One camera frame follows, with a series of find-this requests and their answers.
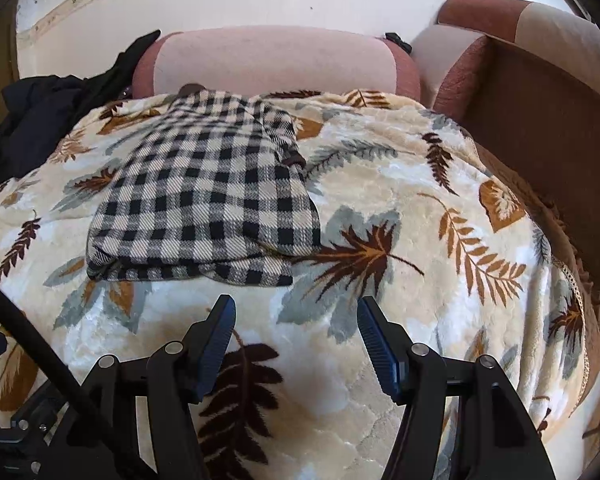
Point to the black and cream checked shirt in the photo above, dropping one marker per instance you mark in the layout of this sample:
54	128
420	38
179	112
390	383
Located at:
200	195

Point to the leaf print plush blanket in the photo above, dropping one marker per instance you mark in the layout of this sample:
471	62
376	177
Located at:
405	220

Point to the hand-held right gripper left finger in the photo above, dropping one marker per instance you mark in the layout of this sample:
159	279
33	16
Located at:
212	355

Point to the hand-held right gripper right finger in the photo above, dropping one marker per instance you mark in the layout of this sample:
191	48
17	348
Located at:
380	355

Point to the brown ruffled bedspread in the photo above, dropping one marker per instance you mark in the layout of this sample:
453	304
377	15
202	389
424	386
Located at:
555	220

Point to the brown sofa side panel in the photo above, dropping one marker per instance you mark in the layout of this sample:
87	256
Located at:
555	125

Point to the small black object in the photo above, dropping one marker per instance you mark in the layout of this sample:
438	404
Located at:
397	41

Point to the brown and cream sofa cushion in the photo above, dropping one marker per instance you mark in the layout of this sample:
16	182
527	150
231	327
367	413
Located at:
460	45

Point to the pink sofa cushion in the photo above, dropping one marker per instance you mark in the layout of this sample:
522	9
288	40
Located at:
270	60

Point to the dark clothes pile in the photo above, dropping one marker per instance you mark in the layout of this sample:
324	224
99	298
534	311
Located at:
45	115

